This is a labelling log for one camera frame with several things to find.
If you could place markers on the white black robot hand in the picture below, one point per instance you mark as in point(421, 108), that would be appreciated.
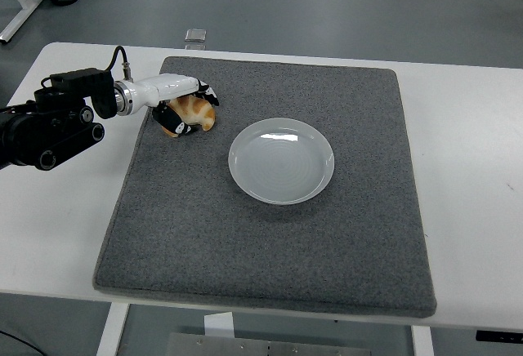
point(167, 86)

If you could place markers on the white round plate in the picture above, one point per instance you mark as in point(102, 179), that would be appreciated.
point(281, 162)

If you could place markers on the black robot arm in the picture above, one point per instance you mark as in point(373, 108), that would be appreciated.
point(61, 123)

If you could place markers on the white desk frame leg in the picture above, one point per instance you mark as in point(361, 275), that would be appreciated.
point(20, 9)

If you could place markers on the white table leg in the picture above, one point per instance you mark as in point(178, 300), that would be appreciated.
point(112, 329)
point(422, 341)

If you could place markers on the white paper label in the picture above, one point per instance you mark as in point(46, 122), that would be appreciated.
point(218, 325)

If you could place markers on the golden croissant bread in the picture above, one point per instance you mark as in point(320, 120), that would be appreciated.
point(196, 111)

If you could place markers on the grey felt mat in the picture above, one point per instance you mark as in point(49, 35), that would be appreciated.
point(265, 246)

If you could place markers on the small clear plastic box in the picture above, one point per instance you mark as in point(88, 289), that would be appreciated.
point(195, 35)

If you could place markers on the black control box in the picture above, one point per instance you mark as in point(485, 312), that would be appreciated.
point(500, 336)

